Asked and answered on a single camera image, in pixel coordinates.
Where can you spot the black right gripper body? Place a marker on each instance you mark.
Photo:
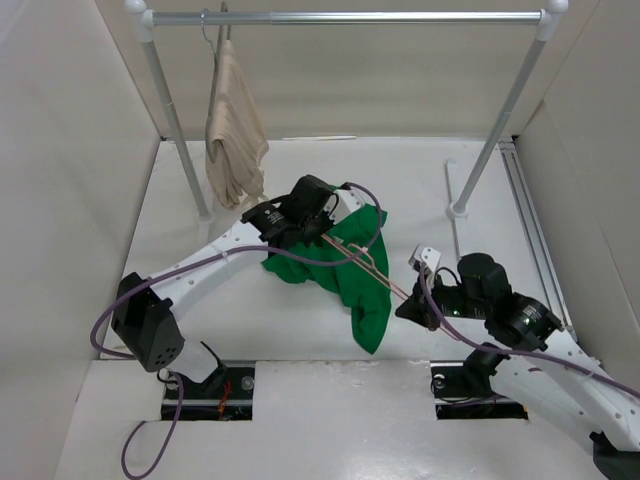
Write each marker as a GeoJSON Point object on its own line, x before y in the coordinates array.
{"type": "Point", "coordinates": [456, 303]}

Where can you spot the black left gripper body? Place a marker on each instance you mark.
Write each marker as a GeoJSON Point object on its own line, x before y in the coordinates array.
{"type": "Point", "coordinates": [313, 227]}

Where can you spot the green t shirt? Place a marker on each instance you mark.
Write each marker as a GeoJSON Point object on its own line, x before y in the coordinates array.
{"type": "Point", "coordinates": [368, 301]}

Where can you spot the pink wire hanger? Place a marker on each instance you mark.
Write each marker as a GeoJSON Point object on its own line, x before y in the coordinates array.
{"type": "Point", "coordinates": [365, 265]}

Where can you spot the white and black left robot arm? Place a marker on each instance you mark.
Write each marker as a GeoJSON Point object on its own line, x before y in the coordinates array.
{"type": "Point", "coordinates": [147, 320]}

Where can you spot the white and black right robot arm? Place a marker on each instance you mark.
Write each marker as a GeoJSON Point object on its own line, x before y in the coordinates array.
{"type": "Point", "coordinates": [521, 350]}

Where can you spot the beige cloth on hanger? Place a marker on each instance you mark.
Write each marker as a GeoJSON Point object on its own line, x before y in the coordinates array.
{"type": "Point", "coordinates": [236, 139]}

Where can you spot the grey hanger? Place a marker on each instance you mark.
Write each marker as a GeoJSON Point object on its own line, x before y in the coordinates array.
{"type": "Point", "coordinates": [224, 34]}

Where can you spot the white metal clothes rack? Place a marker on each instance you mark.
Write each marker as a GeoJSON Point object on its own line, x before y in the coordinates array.
{"type": "Point", "coordinates": [546, 20]}

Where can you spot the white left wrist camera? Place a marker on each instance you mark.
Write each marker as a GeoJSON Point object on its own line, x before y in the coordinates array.
{"type": "Point", "coordinates": [343, 203]}

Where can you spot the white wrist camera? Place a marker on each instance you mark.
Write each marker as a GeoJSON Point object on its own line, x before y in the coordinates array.
{"type": "Point", "coordinates": [343, 203]}
{"type": "Point", "coordinates": [427, 256]}

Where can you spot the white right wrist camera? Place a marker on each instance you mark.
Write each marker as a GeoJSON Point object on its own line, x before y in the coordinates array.
{"type": "Point", "coordinates": [427, 256]}

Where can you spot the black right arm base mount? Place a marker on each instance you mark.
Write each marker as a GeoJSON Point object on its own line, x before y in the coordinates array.
{"type": "Point", "coordinates": [462, 389]}

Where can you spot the aluminium rail on right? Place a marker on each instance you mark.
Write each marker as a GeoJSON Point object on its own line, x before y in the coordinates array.
{"type": "Point", "coordinates": [545, 271]}

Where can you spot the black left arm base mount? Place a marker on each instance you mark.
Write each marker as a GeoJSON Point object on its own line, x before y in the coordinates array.
{"type": "Point", "coordinates": [228, 398]}

